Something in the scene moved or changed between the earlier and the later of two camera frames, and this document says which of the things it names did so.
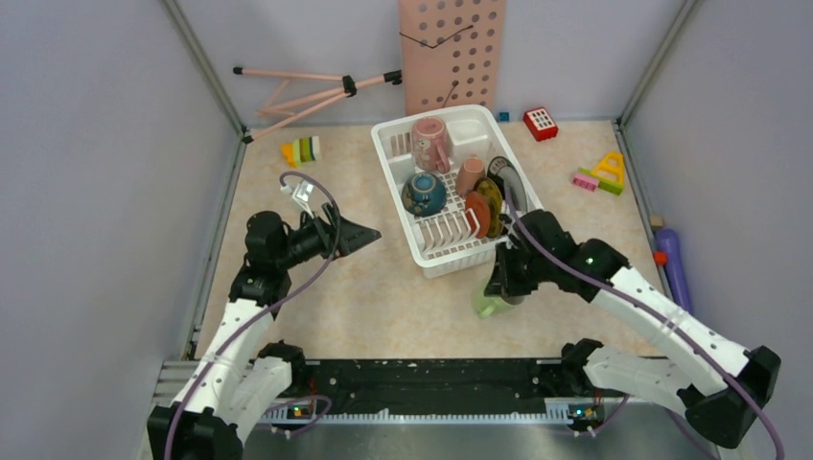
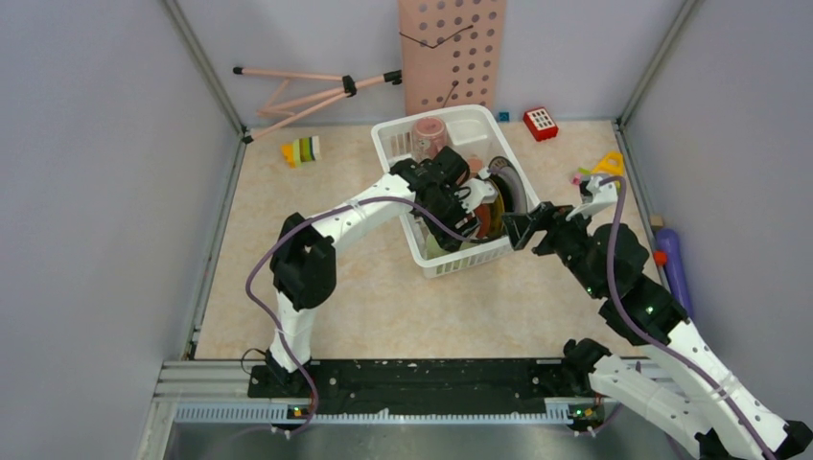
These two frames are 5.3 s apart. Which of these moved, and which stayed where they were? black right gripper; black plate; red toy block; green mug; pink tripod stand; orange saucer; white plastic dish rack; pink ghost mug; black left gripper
Moved: green mug; black right gripper; black left gripper
Stayed: white plastic dish rack; orange saucer; pink tripod stand; black plate; red toy block; pink ghost mug
